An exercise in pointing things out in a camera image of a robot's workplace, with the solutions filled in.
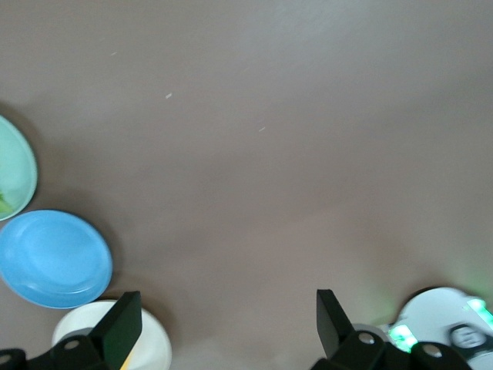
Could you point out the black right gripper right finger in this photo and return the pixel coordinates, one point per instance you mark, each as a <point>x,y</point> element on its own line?
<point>335,335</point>

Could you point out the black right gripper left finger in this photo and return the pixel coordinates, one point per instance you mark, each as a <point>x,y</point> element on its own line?
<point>115,331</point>

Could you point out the green lettuce leaf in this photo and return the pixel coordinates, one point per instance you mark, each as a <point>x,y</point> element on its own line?
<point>4,204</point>

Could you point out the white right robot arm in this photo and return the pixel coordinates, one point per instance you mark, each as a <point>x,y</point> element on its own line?
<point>435,312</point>

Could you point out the beige round plate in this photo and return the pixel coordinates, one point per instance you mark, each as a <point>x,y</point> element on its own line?
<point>77,320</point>

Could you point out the blue round plate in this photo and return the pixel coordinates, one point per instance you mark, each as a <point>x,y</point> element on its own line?
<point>54,258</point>

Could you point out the brown table cover mat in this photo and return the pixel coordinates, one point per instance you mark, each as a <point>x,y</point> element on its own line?
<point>269,154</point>

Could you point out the pale green round plate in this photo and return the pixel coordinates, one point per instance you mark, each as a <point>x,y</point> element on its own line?
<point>15,162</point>

